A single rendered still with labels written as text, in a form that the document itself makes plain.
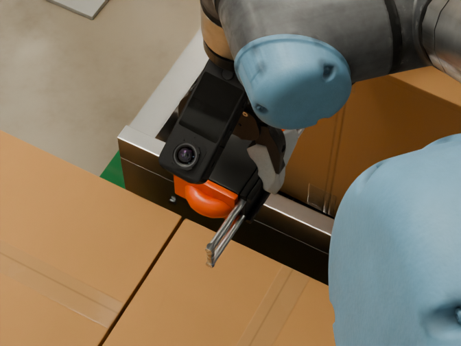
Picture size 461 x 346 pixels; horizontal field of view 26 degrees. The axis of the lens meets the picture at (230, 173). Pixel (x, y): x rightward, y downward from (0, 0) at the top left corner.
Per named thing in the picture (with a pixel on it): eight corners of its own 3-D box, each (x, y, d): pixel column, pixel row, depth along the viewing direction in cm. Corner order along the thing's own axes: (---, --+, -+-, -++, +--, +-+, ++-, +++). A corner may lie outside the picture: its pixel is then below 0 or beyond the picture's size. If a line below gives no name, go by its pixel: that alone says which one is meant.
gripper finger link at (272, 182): (320, 165, 104) (294, 101, 97) (292, 206, 101) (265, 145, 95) (294, 159, 105) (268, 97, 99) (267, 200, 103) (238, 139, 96)
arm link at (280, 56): (409, 49, 69) (357, -62, 75) (253, 82, 67) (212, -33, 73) (393, 115, 76) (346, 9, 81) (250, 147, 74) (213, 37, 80)
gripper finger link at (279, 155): (298, 167, 98) (271, 103, 92) (290, 178, 97) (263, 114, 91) (258, 158, 100) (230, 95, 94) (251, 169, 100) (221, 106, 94)
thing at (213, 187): (215, 137, 109) (214, 110, 105) (274, 166, 107) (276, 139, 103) (174, 193, 105) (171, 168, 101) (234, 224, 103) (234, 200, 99)
